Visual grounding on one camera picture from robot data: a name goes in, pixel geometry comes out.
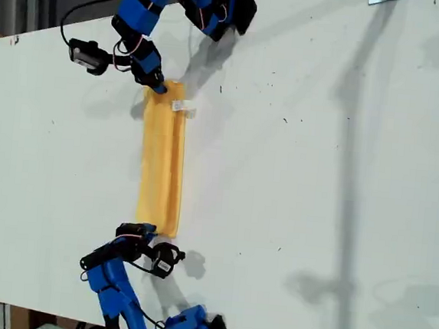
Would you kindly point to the yellow square towel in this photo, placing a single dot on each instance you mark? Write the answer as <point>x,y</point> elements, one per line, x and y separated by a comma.
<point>157,167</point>

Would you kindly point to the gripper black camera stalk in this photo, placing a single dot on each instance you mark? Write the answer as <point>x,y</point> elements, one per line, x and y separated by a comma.
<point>150,249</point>
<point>117,59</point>

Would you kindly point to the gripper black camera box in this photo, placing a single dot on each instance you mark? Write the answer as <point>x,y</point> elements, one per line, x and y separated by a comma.
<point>85,54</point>
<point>162,263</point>

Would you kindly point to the light grey metal post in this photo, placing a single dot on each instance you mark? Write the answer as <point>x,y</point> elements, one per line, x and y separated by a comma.
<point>0,318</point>

